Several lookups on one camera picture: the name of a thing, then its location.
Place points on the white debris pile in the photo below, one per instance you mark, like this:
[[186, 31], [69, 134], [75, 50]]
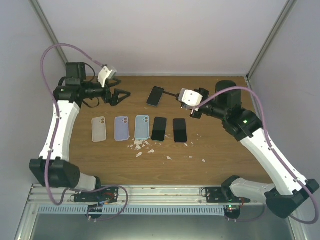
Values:
[[140, 147]]

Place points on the aluminium rail frame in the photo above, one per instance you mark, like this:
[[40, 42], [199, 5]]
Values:
[[175, 195]]

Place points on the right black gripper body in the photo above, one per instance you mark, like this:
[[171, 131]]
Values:
[[202, 91]]

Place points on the grey slotted cable duct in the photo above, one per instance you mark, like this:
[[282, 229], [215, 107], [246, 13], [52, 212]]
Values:
[[194, 210]]

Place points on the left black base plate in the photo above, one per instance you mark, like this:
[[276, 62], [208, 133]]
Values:
[[106, 196]]

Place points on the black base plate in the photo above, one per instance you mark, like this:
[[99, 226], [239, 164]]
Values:
[[218, 194], [106, 196]]

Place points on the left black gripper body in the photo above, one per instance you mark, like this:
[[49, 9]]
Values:
[[107, 99]]

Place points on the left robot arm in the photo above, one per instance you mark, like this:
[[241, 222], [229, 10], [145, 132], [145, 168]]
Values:
[[52, 168]]

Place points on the black smartphone from white case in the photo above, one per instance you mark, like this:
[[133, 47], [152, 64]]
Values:
[[171, 94]]

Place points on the phone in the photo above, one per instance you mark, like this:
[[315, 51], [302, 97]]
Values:
[[121, 128], [155, 96], [98, 129]]

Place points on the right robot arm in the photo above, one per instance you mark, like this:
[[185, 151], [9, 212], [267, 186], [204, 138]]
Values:
[[289, 188]]

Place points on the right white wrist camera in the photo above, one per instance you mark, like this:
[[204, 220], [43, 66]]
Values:
[[189, 98]]

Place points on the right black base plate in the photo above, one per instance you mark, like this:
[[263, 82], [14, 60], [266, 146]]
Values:
[[218, 194]]

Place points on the purple smartphone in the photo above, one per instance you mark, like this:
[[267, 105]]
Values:
[[180, 130]]

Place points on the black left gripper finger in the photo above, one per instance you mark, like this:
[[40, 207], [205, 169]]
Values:
[[114, 82], [121, 96]]

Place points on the light blue phone case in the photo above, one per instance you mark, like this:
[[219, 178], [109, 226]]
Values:
[[142, 127]]

